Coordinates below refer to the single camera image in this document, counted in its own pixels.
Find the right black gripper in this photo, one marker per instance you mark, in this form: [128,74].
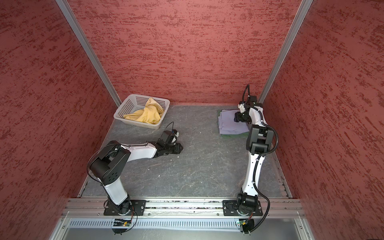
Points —
[239,117]

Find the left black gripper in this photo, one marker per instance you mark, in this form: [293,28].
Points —
[178,150]

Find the lavender skirt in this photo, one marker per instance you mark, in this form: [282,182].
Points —
[229,124]

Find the green skirt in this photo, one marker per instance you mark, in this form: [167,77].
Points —
[234,135]

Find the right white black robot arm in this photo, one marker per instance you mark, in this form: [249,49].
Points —
[258,145]

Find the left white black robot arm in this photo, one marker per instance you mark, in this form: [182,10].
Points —
[109,162]

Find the yellow skirt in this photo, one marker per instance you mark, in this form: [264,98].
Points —
[150,114]

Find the white plastic laundry basket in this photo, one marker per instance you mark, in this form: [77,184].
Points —
[135,102]

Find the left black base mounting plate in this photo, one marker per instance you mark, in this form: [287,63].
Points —
[127,208]

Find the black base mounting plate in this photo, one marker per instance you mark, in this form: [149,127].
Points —
[127,208]
[232,208]

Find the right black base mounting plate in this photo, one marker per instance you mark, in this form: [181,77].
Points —
[232,208]

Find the left small circuit board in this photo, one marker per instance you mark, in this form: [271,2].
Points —
[122,223]

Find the small circuit board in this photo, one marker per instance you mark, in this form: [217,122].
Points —
[246,226]
[122,223]

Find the right small circuit board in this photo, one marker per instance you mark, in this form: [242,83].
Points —
[246,226]

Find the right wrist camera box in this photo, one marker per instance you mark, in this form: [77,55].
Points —
[242,107]

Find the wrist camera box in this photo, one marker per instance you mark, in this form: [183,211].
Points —
[175,133]
[242,107]

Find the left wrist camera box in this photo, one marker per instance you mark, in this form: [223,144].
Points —
[175,133]

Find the aluminium front rail frame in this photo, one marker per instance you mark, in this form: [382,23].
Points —
[178,214]

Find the right aluminium corner post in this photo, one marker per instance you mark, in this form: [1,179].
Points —
[290,37]

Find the aluminium corner post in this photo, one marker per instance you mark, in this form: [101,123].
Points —
[79,33]
[290,37]

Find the left aluminium corner post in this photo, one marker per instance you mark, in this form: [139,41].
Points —
[79,33]

